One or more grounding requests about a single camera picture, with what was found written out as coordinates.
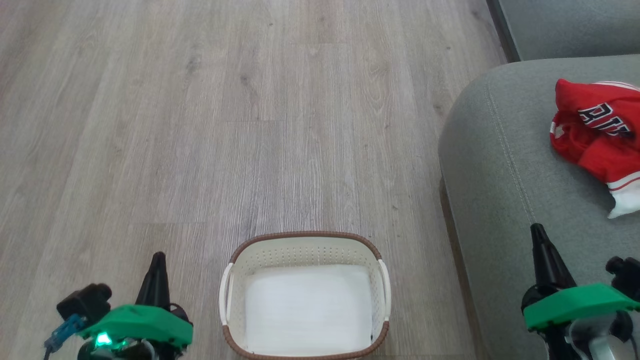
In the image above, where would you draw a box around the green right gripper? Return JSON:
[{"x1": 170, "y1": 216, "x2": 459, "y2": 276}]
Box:
[{"x1": 521, "y1": 223, "x2": 640, "y2": 333}]

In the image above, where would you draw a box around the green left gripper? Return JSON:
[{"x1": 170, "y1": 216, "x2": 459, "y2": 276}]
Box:
[{"x1": 76, "y1": 251, "x2": 195, "y2": 360}]

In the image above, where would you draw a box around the red lettered basketball jersey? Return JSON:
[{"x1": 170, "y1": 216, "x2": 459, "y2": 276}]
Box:
[{"x1": 548, "y1": 78, "x2": 640, "y2": 220}]

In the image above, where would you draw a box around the white basket brown rim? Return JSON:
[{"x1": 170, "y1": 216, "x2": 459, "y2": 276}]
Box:
[{"x1": 218, "y1": 230, "x2": 392, "y2": 360}]

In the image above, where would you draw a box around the grey fabric sofa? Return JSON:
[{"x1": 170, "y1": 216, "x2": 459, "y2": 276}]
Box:
[{"x1": 438, "y1": 54, "x2": 640, "y2": 360}]

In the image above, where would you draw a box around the blue left camera connector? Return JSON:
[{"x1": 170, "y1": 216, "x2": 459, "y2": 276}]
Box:
[{"x1": 43, "y1": 313, "x2": 87, "y2": 351}]

